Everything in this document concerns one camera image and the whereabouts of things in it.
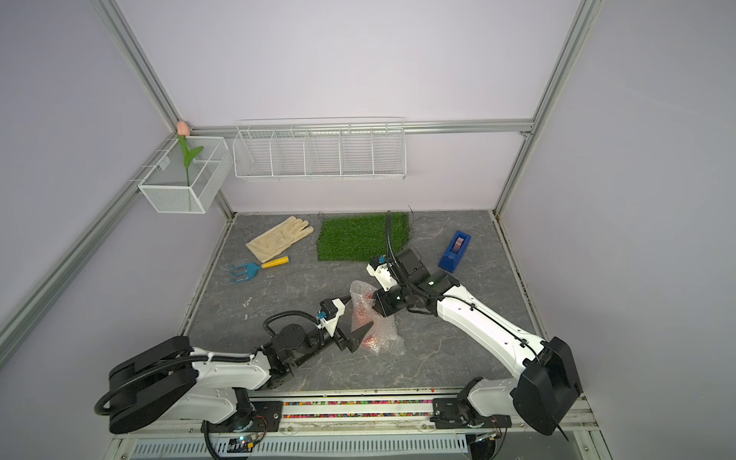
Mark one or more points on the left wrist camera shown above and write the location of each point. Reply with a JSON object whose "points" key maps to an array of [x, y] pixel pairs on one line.
{"points": [[328, 317]]}

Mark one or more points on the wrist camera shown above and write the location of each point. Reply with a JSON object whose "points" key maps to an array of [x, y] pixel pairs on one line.
{"points": [[380, 269], [328, 317]]}

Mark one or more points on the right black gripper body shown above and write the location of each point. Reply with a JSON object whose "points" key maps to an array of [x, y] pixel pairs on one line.
{"points": [[407, 294]]}

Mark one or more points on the red plastic wine glass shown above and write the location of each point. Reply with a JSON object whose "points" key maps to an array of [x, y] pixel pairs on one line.
{"points": [[363, 312]]}

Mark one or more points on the green artificial grass mat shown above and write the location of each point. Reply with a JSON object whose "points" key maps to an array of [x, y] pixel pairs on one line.
{"points": [[358, 238]]}

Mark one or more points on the pink artificial tulip flower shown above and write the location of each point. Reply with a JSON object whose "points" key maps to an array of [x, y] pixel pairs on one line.
{"points": [[188, 154]]}

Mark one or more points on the beige work glove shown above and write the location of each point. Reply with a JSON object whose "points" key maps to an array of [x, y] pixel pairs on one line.
{"points": [[279, 238]]}

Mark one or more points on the teal yellow garden rake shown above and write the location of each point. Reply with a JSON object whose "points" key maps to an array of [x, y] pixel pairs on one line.
{"points": [[248, 271]]}

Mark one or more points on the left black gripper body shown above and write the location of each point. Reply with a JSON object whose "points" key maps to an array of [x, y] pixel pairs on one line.
{"points": [[320, 340]]}

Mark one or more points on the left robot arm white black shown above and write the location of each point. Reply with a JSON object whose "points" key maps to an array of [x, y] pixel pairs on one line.
{"points": [[177, 381]]}

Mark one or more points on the white mesh wall basket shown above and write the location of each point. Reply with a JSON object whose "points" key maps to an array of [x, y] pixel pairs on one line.
{"points": [[165, 187]]}

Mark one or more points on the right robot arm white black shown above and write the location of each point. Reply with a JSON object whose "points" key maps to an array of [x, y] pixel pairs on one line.
{"points": [[544, 382]]}

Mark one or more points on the clear bubble wrap sheet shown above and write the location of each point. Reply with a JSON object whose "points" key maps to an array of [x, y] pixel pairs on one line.
{"points": [[383, 337]]}

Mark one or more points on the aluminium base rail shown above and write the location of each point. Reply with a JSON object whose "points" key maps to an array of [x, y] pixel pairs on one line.
{"points": [[417, 423]]}

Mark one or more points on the white wire wall shelf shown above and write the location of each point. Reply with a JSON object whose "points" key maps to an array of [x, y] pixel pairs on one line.
{"points": [[320, 148]]}

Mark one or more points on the blue tape dispenser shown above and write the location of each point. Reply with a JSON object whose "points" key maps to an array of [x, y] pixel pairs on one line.
{"points": [[455, 251]]}

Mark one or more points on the loose black thread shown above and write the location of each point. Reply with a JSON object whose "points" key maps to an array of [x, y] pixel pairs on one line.
{"points": [[423, 229]]}

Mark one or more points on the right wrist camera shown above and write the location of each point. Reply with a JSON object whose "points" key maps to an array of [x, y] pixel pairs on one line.
{"points": [[380, 269]]}

